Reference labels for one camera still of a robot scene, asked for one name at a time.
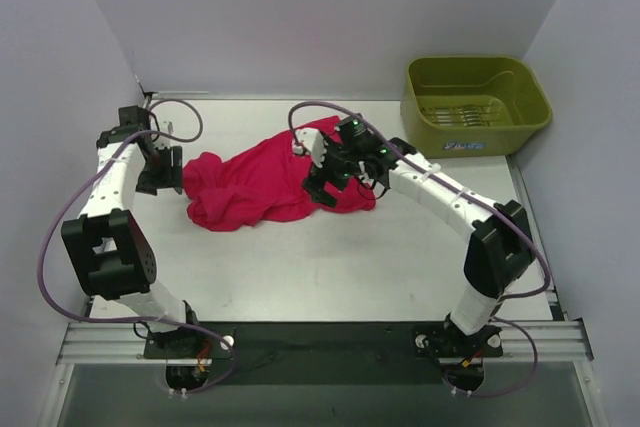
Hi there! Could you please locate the pink t shirt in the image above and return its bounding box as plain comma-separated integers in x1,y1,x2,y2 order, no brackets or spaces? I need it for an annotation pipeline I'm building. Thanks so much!
183,130,376,232

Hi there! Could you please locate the aluminium front rail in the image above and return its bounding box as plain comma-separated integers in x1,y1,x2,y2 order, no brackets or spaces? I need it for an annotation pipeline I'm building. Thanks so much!
58,321,594,366

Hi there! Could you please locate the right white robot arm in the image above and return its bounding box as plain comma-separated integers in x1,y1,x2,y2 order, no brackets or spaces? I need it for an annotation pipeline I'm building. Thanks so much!
292,116,534,358

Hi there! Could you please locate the olive green plastic basin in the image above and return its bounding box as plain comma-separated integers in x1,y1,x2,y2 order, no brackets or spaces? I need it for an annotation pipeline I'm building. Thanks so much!
400,55,552,158

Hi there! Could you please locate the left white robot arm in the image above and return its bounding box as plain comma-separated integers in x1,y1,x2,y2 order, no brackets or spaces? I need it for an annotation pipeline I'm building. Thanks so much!
61,105,233,365

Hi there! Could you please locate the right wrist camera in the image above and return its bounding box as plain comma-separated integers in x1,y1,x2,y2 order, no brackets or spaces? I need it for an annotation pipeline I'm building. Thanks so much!
292,127,327,168

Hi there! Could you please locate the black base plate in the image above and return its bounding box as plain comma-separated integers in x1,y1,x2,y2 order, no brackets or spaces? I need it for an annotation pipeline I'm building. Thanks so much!
143,322,503,391

